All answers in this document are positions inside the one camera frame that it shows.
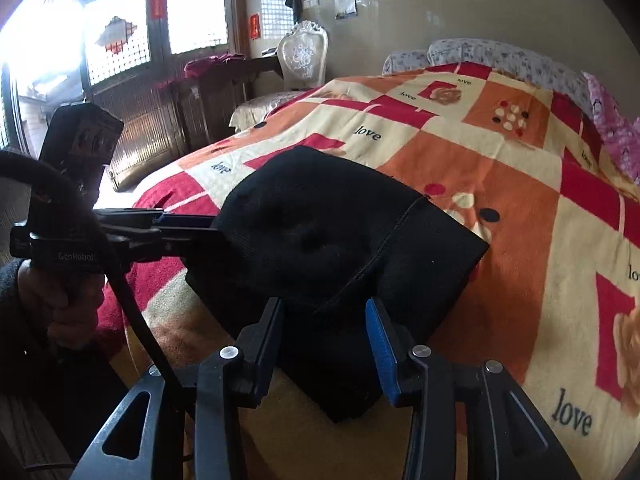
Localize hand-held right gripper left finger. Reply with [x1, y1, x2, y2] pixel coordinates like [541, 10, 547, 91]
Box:
[70, 297, 285, 480]

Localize person's left hand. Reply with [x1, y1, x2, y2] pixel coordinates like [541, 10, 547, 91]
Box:
[17, 260, 107, 347]

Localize wooden cabinet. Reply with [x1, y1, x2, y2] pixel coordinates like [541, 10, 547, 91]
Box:
[172, 57, 281, 153]

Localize black braided cable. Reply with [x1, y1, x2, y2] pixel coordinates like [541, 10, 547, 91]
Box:
[0, 151, 196, 416]

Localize lattice wall window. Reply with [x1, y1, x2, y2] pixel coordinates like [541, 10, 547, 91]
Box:
[260, 0, 297, 41]

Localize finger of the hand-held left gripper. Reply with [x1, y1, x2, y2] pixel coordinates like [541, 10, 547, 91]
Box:
[96, 208, 221, 233]
[120, 230, 235, 264]

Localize red orange checked blanket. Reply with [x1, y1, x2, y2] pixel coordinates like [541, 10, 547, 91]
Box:
[92, 61, 640, 480]

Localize pink penguin pillow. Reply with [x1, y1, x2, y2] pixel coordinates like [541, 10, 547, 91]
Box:
[582, 71, 640, 186]

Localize black pants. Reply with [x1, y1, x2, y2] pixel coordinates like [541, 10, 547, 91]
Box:
[185, 146, 490, 423]

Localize grey floral pillow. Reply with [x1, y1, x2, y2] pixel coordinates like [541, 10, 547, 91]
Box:
[382, 50, 432, 75]
[427, 37, 586, 87]

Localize dark red cloth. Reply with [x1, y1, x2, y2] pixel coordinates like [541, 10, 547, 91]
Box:
[159, 52, 247, 86]

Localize white ornate chair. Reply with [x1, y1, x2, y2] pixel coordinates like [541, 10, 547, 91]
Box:
[229, 21, 329, 133]

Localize red white window decoration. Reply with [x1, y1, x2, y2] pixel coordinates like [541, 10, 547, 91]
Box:
[95, 16, 140, 56]

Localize person's left forearm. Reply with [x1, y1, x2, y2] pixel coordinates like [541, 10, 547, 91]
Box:
[0, 259, 131, 461]

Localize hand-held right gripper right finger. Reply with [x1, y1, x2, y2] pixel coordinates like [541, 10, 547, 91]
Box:
[365, 297, 581, 480]

